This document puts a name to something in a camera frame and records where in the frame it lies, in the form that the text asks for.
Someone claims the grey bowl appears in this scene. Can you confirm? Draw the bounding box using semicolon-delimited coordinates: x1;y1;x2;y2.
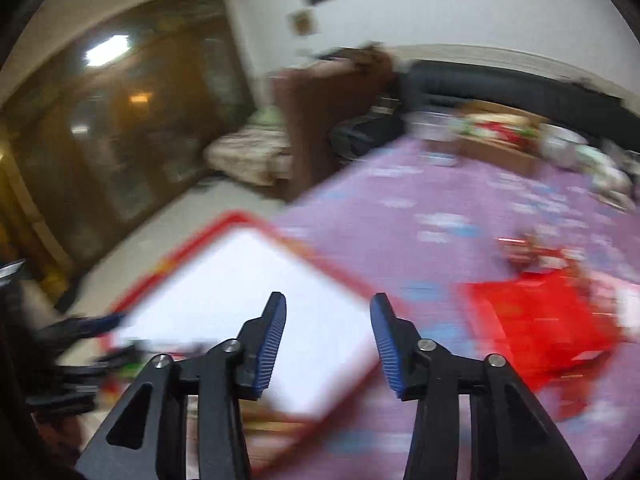
542;125;589;168

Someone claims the red box with white inside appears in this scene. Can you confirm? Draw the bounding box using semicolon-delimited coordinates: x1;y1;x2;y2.
107;211;396;477

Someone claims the wooden glass-door cabinet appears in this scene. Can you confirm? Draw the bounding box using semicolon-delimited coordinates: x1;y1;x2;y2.
0;0;257;283

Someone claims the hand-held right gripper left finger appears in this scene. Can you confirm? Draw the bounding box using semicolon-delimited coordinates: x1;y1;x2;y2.
74;291;287;480

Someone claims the brown chair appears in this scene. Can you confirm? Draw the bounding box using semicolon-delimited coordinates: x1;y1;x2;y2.
272;49;401;202

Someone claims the black bag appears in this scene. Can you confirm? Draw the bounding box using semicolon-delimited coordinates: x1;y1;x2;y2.
330;112;406;159

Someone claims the black sofa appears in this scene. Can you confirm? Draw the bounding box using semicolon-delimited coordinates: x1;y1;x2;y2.
400;59;640;161

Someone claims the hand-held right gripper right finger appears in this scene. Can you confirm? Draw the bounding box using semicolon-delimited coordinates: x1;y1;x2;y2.
370;292;590;480

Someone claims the small wall frame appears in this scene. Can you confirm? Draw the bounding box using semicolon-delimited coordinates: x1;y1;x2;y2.
289;10;315;37

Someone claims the cardboard box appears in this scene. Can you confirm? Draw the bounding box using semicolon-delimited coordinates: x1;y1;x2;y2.
457;101;552;177

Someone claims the red plastic bag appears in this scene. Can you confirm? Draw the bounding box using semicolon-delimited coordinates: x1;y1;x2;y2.
460;259;622;407

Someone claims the clear plastic cup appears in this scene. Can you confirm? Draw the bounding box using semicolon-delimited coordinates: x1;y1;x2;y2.
407;110;453;141

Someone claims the purple floral tablecloth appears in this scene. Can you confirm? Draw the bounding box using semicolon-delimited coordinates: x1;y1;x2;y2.
260;135;640;480

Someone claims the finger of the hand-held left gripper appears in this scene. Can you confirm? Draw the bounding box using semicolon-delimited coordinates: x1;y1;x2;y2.
25;342;151;417
36;312;128;342

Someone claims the patterned cushion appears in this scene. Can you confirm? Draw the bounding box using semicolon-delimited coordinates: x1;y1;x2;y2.
204;109;293;187

